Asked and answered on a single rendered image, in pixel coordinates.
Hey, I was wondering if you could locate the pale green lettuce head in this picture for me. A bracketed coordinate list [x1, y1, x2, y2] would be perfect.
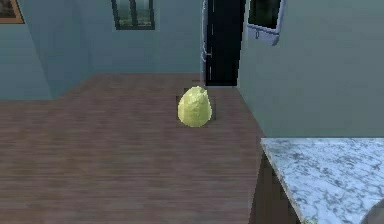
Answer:
[176, 85, 213, 129]

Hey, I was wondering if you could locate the black room door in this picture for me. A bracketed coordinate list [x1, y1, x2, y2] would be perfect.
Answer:
[199, 0, 247, 88]

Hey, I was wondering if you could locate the dark framed window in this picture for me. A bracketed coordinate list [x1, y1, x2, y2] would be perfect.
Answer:
[110, 0, 156, 31]

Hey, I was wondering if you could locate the marble top counter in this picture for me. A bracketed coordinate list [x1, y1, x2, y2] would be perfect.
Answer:
[249, 137, 384, 224]

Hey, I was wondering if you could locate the grey round sink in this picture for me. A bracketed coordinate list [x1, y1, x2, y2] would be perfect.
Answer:
[359, 199, 384, 224]

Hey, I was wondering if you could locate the white framed wall mirror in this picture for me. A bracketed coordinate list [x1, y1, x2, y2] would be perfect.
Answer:
[246, 0, 287, 47]

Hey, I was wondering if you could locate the framed picture with orange frame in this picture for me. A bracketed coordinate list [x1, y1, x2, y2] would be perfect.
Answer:
[0, 0, 25, 25]

